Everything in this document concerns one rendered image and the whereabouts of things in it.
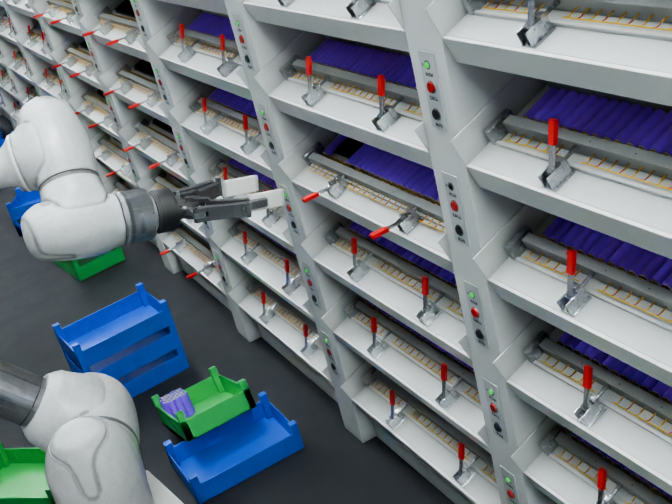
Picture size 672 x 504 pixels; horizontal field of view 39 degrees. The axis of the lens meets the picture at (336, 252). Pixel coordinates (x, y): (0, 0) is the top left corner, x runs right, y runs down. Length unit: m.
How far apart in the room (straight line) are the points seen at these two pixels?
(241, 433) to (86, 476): 0.93
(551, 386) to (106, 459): 0.77
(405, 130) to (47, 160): 0.59
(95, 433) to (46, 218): 0.41
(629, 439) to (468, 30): 0.63
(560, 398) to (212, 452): 1.25
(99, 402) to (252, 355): 1.09
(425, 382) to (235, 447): 0.74
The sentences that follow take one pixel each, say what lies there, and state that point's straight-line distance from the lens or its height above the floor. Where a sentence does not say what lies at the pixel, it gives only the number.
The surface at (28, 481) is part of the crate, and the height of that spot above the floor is 0.00.
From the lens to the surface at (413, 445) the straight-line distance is 2.18.
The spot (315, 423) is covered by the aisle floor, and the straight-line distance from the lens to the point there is 2.58.
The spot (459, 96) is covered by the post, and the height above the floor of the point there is 1.03.
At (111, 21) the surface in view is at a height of 0.97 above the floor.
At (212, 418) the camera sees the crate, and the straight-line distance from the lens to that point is 2.52.
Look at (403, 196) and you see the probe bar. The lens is 1.77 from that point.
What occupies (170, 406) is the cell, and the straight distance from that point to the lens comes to 2.69.
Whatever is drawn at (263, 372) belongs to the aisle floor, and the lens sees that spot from 2.85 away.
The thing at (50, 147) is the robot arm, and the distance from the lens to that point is 1.65.
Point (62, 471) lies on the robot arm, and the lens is 1.76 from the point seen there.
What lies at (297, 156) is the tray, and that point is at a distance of 2.10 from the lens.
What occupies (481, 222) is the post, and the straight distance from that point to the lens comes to 1.50.
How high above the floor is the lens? 1.48
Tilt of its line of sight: 26 degrees down
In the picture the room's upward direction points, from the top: 15 degrees counter-clockwise
